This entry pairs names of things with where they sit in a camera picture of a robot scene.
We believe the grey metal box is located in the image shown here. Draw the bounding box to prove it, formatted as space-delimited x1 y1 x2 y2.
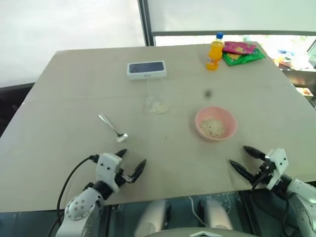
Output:
282 68 316 87

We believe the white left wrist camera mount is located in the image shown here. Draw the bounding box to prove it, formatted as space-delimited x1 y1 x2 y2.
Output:
95 153 123 193

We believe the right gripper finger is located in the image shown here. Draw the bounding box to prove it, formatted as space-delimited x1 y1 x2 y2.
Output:
229 159 256 185
243 145 267 160

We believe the white and dark phone box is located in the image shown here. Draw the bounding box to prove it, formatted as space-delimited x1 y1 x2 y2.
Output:
126 61 168 81

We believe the clear glass cup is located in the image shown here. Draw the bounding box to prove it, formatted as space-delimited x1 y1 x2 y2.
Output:
144 80 171 115

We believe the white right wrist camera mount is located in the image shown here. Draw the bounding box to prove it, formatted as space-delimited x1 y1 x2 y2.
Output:
265 148 288 191

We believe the black furniture beside table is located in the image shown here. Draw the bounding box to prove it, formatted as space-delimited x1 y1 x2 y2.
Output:
0 82 36 139

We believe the silver rounded robot leg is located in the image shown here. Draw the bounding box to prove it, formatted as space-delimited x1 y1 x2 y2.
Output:
197 197 233 231
134 199 172 237

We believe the green snack packet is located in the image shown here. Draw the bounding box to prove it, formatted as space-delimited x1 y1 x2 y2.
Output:
222 48 267 67

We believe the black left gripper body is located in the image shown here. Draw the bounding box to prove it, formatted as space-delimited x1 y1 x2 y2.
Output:
114 168 133 186

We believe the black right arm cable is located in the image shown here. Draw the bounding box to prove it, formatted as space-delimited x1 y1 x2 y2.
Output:
250 172 291 237

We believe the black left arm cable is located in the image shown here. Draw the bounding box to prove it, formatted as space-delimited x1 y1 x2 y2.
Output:
46 155 100 237

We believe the dark window frame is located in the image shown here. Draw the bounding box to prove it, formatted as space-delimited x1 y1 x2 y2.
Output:
137 0 316 47

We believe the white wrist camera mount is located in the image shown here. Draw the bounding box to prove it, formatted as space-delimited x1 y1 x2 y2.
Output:
265 148 288 191
95 153 123 193

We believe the orange juice bottle blue cap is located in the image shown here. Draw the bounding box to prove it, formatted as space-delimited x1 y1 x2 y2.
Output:
206 32 225 72

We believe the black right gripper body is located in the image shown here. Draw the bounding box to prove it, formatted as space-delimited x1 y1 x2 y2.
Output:
253 158 276 185

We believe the pink bowl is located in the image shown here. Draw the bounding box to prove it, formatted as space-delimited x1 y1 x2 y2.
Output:
195 106 238 142

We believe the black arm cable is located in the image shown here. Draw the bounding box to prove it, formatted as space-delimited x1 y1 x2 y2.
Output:
46 155 100 237
250 172 291 237

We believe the thin white cable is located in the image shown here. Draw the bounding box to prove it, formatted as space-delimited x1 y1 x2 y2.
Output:
187 196 208 227

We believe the pink snack packet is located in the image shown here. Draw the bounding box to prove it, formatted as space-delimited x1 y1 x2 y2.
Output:
222 41 257 55

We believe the silver metal spoon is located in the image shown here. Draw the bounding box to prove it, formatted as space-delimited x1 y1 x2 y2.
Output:
98 113 129 144

